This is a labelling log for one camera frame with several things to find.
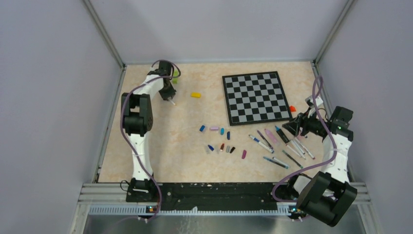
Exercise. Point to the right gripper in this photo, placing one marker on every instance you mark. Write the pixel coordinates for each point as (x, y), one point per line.
(301, 121)

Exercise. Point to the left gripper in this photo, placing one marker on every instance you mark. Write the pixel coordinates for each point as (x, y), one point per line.
(170, 93)

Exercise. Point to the black capped marker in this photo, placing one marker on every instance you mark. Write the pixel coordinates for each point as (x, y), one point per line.
(300, 146)

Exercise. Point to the blue black highlighter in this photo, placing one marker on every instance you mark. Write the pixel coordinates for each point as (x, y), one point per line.
(282, 135)

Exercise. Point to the lilac highlighter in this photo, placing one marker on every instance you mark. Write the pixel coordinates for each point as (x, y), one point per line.
(271, 136)

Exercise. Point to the dark thin pen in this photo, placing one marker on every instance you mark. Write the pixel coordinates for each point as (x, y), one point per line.
(265, 140)

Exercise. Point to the green thin pen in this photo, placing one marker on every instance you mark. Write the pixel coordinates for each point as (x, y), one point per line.
(292, 159)

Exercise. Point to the blue capped white marker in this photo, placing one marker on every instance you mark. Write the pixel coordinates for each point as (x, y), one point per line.
(262, 144)

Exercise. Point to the blue thin pen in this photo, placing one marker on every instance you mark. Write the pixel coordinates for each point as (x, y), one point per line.
(275, 162)

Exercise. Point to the grey capped marker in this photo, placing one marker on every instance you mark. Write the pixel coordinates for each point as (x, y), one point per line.
(293, 143)

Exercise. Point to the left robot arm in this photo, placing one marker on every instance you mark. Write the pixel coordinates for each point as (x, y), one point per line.
(136, 121)

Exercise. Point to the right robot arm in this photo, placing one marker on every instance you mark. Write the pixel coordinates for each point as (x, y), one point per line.
(328, 195)

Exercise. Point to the green block far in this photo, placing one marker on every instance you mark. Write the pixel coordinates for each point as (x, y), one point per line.
(175, 77)

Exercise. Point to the yellow block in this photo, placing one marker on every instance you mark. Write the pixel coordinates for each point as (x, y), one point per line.
(195, 95)

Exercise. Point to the black white chessboard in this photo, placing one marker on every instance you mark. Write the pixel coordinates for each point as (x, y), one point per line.
(255, 98)

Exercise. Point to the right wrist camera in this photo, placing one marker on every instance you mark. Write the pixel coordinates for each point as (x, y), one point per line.
(312, 102)

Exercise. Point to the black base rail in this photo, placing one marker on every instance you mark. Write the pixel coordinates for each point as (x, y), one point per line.
(242, 196)

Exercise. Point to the aluminium frame rail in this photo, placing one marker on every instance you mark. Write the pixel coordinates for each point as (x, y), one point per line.
(110, 199)

